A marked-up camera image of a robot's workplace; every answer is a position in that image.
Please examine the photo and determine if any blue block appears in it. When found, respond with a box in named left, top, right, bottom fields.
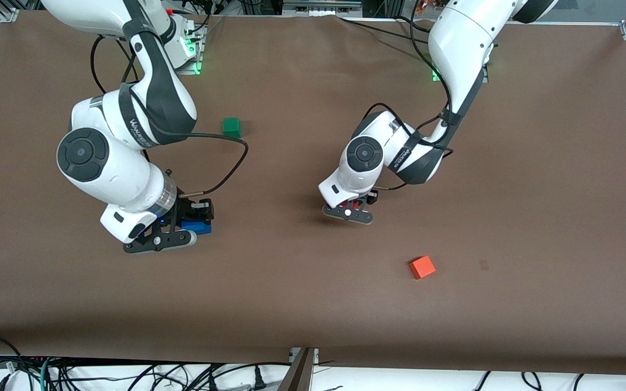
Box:
left=179, top=217, right=213, bottom=236

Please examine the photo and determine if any orange block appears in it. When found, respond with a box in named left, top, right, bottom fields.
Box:
left=409, top=255, right=437, bottom=280

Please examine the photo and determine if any brown table mat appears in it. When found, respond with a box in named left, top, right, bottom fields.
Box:
left=0, top=10, right=626, bottom=376

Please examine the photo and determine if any brown angled beam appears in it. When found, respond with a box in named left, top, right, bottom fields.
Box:
left=277, top=348, right=317, bottom=391

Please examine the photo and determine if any grey metal bar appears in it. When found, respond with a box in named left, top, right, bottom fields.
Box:
left=283, top=0, right=363, bottom=12

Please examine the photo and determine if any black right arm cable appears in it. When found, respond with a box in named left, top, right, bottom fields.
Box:
left=90, top=33, right=250, bottom=198

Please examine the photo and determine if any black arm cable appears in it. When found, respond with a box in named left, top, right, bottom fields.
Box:
left=364, top=0, right=456, bottom=192
left=90, top=33, right=250, bottom=198

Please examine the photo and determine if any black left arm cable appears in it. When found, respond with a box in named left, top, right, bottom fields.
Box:
left=364, top=0, right=456, bottom=192

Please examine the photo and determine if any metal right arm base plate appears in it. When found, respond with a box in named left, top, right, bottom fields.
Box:
left=174, top=16, right=204, bottom=75

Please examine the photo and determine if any metal table edge bracket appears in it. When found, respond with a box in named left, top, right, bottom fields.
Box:
left=289, top=347, right=320, bottom=365

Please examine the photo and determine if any long black table cable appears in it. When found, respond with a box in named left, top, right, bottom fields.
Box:
left=337, top=16, right=431, bottom=45

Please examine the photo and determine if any green cable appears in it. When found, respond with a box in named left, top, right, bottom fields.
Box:
left=39, top=357, right=54, bottom=391

